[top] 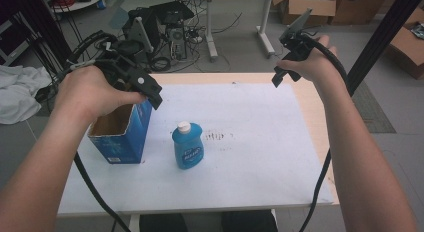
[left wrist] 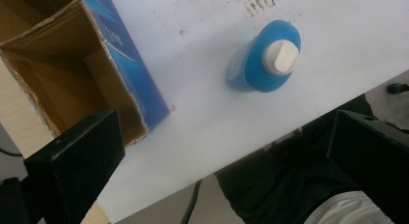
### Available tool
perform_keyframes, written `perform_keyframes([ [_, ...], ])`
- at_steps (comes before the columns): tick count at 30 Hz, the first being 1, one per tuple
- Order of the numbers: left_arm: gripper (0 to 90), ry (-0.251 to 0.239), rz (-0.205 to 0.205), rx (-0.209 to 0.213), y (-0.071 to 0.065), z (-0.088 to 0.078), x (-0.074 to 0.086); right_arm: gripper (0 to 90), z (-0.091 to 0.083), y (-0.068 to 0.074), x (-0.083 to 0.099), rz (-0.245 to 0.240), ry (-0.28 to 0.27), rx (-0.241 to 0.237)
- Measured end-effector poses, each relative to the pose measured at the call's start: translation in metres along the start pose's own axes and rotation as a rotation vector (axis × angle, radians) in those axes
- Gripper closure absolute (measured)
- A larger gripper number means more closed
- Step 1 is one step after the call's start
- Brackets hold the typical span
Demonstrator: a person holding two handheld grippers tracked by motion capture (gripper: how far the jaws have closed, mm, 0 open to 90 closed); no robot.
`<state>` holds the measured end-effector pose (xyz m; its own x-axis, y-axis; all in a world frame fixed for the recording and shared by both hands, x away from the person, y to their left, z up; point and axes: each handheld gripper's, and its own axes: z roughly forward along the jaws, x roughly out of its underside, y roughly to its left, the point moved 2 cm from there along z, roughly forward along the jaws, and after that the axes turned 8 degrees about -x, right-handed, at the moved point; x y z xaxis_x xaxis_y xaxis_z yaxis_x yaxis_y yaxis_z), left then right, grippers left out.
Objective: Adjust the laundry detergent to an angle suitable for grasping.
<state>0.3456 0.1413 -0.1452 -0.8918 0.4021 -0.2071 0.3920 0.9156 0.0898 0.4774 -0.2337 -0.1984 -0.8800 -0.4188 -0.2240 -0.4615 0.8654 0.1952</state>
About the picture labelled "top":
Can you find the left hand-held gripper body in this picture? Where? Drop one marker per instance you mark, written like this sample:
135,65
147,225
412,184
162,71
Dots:
141,81

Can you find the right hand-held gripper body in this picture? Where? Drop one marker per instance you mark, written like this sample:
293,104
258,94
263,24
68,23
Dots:
296,45

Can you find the blue cardboard box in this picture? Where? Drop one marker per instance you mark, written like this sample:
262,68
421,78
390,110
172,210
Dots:
131,138

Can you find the blue bottle with white cap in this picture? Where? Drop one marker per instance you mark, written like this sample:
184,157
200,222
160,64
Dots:
187,148

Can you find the person's right hand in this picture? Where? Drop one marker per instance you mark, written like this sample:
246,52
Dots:
316,67

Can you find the person's left hand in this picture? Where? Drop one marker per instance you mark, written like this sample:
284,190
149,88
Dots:
86,93

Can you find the open cardboard box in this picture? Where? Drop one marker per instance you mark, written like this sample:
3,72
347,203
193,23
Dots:
311,8

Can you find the black computer tower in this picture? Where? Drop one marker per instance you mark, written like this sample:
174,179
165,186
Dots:
176,35

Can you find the flat cardboard box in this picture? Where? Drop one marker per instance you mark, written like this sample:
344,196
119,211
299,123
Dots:
360,5

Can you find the white-legged wooden desk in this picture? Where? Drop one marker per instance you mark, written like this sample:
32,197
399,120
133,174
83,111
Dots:
213,28

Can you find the black metal stand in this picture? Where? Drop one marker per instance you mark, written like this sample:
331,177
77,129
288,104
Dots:
383,35

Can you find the dark floor mat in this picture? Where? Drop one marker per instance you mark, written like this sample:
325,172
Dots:
375,113

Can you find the round white table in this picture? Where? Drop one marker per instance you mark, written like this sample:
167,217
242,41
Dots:
80,2

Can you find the large cardboard box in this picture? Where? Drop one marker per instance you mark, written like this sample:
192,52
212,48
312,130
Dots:
408,52

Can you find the white cloth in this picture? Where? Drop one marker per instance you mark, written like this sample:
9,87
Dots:
18,92

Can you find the white table leg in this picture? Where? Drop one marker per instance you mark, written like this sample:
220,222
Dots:
134,223

